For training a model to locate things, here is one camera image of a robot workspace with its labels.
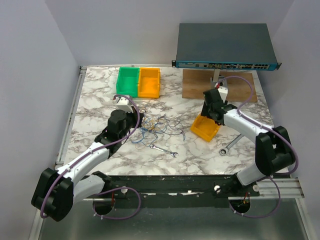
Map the loose yellow plastic bin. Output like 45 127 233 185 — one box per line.
190 114 221 142

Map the coloured wire bundle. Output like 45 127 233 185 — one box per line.
131 106 187 151

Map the green plastic bin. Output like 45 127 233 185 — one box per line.
116 66 140 98

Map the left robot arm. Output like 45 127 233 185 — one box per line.
31 109 144 222

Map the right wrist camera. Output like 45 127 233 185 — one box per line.
214 82 229 102

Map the black mounting rail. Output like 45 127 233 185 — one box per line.
93 171 260 209

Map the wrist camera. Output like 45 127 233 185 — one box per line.
115 96 134 113
214 82 229 102

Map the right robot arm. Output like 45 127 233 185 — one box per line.
201 88 299 196

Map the blue network switch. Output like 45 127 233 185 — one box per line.
171 23 282 71

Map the purple cable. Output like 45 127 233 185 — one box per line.
39 94 142 221
216 75 300 218

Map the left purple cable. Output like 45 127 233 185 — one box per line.
39 94 142 221

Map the silver ratchet wrench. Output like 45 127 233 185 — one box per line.
219 134 243 156

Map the wooden base board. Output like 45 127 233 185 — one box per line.
182 69 258 103

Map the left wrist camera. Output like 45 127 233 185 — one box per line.
115 96 134 113

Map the grey switch stand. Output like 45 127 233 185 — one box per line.
209 69 228 90

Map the orange plastic bin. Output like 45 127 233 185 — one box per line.
137 67 161 99

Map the small silver open-end wrench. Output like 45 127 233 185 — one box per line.
149 144 179 158

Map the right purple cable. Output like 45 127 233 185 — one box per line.
216 75 300 218

